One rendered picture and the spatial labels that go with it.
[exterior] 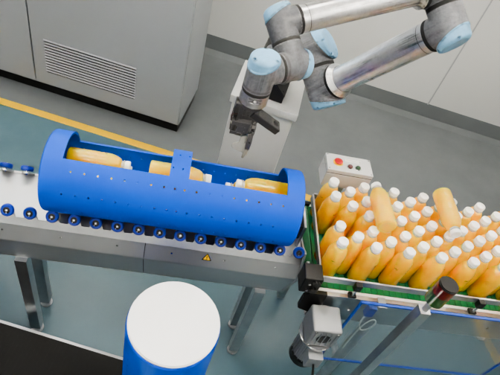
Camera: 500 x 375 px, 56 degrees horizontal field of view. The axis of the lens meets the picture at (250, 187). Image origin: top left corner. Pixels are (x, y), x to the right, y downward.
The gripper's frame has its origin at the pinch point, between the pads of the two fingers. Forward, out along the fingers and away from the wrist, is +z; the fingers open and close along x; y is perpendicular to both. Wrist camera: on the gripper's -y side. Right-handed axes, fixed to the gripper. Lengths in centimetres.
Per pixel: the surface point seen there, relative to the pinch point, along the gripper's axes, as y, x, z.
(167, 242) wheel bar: 20.5, 17.3, 36.5
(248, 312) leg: -21, 16, 83
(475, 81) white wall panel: -216, -227, 80
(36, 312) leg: 74, 16, 109
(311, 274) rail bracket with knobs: -31, 28, 28
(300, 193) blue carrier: -21.4, 10.3, 6.1
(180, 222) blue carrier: 17.5, 20.0, 20.0
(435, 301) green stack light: -64, 44, 9
